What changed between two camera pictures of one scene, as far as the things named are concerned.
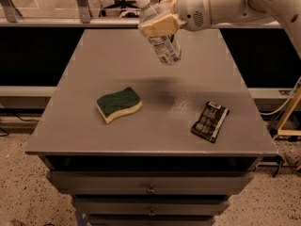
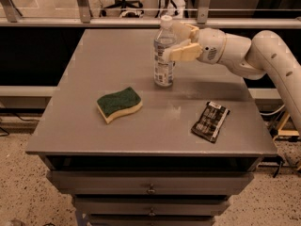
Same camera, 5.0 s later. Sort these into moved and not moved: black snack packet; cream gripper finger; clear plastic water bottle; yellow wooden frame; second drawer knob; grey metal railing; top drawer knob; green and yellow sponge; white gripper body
Moved: clear plastic water bottle; white gripper body; cream gripper finger
Not moved: top drawer knob; grey metal railing; black snack packet; yellow wooden frame; green and yellow sponge; second drawer knob
